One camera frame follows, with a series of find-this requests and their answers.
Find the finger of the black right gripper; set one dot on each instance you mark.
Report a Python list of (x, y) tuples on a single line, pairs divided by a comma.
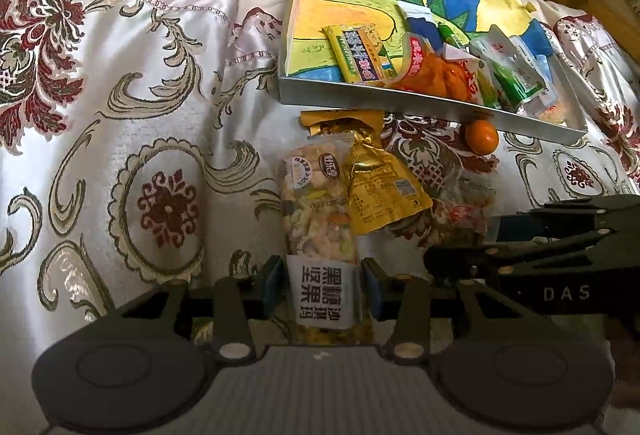
[(458, 262), (563, 220)]

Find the orange tangerine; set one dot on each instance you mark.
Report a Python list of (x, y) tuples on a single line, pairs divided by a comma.
[(481, 137)]

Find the brown rice cake packet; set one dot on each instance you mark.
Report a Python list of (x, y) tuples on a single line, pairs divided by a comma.
[(550, 109)]

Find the green white snack packet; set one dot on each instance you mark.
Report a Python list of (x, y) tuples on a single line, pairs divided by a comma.
[(522, 87)]

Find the dark brown clear snack packet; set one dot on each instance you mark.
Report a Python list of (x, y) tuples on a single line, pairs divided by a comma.
[(459, 214)]

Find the yellow purple snack packet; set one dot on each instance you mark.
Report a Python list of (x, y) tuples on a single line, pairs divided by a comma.
[(361, 54)]

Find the green tube snack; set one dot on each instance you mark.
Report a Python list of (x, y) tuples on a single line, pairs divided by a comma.
[(453, 37)]

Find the clear nut mix snack bag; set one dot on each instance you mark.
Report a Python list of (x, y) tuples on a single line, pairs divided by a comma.
[(321, 255)]

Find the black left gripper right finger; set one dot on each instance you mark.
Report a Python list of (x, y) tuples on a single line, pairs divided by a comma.
[(492, 359)]

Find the dark blue stick packet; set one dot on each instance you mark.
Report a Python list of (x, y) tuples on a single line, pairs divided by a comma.
[(420, 21)]

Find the gold foil snack packet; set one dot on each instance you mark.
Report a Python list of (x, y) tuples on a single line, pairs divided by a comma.
[(381, 189)]

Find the grey tray with dinosaur drawing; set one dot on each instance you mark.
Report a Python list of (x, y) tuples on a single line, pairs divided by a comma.
[(309, 75)]

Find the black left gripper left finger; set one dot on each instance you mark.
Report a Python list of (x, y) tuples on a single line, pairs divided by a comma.
[(153, 359)]

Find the orange red snack bag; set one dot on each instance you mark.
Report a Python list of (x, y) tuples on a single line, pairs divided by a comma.
[(450, 74)]

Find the floral satin bedspread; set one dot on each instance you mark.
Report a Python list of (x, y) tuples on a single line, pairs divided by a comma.
[(140, 140)]

